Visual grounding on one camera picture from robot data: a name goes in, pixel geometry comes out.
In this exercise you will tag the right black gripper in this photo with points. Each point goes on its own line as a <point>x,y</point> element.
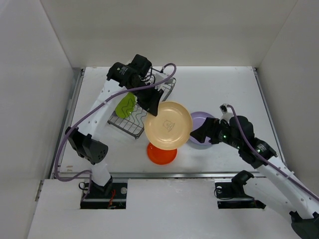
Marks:
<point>210,128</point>

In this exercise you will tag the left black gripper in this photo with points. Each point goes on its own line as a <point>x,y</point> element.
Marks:
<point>152,105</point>

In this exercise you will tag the yellow plate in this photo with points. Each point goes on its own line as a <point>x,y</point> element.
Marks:
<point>171,128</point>

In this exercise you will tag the orange plate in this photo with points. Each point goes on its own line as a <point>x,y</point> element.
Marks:
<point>159,156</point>

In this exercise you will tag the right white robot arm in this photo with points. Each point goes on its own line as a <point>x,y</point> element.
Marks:
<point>286,195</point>

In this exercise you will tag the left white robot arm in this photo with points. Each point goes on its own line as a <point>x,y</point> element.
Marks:
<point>85,138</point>

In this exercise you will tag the green plate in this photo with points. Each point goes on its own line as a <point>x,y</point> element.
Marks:
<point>126,106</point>

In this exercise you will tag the grey wire dish rack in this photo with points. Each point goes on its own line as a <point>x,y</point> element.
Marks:
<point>134,124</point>

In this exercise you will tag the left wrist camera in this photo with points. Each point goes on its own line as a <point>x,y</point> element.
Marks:
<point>161,76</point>

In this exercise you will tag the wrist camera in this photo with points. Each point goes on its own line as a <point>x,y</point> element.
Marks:
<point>224,110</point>
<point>161,76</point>

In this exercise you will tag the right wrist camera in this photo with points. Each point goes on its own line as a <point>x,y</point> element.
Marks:
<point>224,110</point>

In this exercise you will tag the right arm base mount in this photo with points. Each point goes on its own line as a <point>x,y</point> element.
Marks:
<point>230,198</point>

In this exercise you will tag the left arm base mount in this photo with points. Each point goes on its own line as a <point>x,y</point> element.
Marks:
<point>113,197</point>

